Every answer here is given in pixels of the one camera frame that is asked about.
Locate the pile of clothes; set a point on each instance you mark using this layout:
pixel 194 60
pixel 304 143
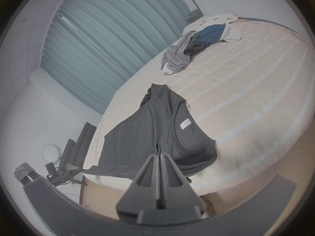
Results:
pixel 177 55

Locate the bed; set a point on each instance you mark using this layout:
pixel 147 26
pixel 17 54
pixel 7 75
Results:
pixel 246 87

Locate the blue-green curtain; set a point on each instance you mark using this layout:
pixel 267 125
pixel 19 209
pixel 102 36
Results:
pixel 81 65
pixel 123 16

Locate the grey bedside table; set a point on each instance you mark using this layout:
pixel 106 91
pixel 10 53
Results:
pixel 195 13

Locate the round white mirror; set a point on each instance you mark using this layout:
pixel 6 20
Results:
pixel 51 153

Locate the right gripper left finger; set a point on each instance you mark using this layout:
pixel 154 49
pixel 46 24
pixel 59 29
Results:
pixel 142 190

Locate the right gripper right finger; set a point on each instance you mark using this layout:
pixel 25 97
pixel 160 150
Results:
pixel 177 190

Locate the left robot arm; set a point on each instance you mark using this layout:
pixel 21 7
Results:
pixel 24 172

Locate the white printed pillow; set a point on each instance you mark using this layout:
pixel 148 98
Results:
pixel 211 21

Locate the black chest of drawers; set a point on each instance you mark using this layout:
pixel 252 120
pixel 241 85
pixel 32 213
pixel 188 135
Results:
pixel 85 144

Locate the black T-shirt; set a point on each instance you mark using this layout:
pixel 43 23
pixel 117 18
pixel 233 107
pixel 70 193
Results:
pixel 152 122

